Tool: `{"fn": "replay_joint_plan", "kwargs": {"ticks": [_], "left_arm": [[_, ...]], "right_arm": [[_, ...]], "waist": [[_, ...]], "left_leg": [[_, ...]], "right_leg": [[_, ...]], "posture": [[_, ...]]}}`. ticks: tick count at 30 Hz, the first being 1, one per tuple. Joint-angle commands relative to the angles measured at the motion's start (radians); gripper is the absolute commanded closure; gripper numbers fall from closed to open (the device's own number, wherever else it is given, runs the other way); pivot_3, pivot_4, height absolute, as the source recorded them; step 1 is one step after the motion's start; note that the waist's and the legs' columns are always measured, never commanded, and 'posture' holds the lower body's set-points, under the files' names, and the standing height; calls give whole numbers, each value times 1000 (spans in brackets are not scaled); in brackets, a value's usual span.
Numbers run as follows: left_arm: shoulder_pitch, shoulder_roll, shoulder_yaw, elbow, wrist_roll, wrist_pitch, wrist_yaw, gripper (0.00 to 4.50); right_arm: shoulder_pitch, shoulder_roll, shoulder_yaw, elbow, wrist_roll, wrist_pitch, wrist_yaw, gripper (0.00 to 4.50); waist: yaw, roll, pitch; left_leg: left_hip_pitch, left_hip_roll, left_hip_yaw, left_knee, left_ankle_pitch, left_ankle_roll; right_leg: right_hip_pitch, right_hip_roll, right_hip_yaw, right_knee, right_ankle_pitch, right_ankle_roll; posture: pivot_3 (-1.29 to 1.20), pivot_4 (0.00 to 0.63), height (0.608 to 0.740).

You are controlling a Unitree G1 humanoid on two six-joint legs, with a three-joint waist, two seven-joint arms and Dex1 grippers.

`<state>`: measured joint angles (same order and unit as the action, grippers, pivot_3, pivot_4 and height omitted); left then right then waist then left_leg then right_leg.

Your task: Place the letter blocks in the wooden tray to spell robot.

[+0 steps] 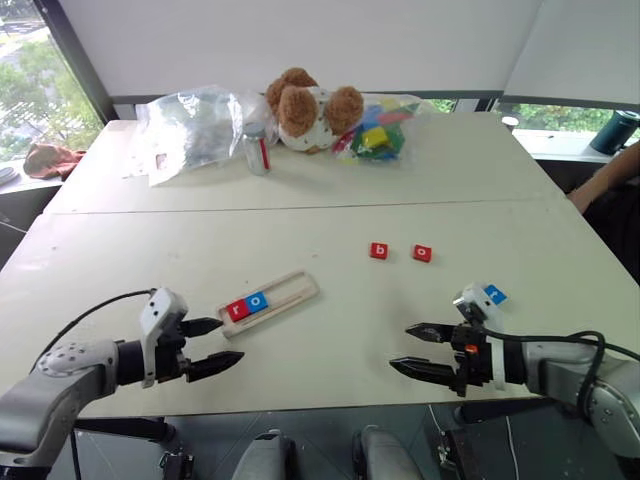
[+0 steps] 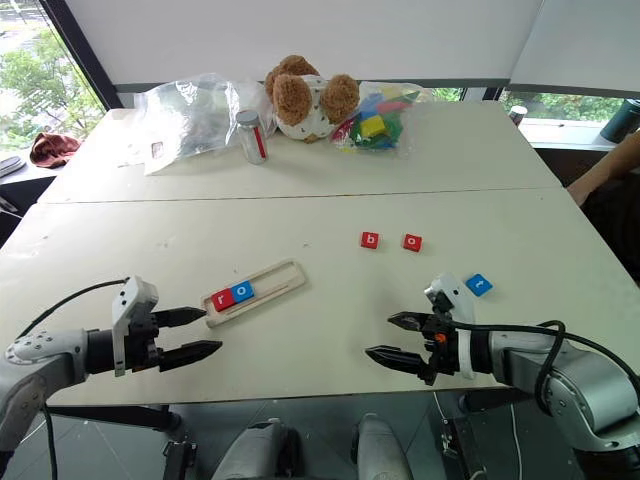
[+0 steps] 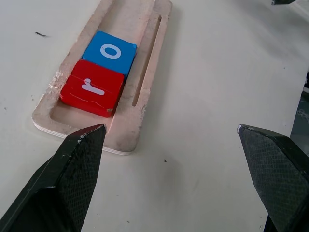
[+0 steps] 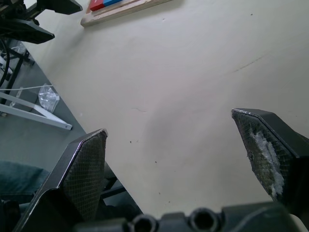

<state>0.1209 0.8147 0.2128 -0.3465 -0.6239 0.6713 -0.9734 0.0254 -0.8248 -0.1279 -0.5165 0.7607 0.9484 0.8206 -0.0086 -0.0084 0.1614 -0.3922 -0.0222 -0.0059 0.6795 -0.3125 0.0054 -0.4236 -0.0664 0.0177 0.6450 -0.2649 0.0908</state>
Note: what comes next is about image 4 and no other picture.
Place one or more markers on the white metal frame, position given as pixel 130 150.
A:
pixel 36 110

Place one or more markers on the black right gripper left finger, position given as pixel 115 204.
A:
pixel 79 174

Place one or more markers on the blue block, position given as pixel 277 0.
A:
pixel 112 2

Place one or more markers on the black metal stand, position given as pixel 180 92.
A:
pixel 17 72

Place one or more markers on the small crumpled clear plastic bag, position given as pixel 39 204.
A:
pixel 48 97

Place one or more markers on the black table frame bar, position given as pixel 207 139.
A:
pixel 113 183

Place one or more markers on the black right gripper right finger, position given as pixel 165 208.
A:
pixel 265 154

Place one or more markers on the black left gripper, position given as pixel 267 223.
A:
pixel 14 10

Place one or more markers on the teal fabric cushion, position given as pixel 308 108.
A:
pixel 19 176

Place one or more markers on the wooden letter tile tray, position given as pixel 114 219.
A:
pixel 113 15

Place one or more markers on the red block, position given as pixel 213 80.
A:
pixel 97 4

